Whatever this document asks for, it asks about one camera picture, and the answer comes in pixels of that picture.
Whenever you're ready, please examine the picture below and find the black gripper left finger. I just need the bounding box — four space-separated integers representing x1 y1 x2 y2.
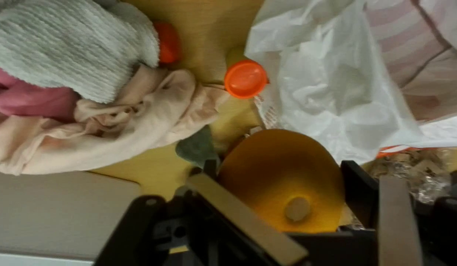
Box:
187 173 310 266

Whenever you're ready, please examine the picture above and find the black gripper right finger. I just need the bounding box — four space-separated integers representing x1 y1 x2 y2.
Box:
339 160 427 266

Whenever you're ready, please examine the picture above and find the round orange plush toy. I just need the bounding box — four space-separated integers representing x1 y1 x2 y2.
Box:
217 129 347 235

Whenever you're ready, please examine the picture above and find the clear bag of rubber bands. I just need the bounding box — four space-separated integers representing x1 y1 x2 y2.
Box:
366 146 457 205

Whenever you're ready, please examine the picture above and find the white plastic carrier bag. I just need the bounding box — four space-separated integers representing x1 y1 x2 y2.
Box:
243 0 457 167

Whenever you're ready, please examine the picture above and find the orange plastic cap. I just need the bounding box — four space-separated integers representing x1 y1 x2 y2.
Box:
224 59 271 101

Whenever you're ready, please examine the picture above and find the peach cloth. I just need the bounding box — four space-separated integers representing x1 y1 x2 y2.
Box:
0 64 234 177

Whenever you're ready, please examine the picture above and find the small red-orange round object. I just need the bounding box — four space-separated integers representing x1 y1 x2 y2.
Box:
153 19 183 67

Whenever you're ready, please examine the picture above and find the white plastic storage bin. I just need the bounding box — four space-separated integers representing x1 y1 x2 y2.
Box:
0 157 144 266

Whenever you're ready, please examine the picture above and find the grey knitted towel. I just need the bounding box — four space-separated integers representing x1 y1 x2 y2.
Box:
0 0 162 106

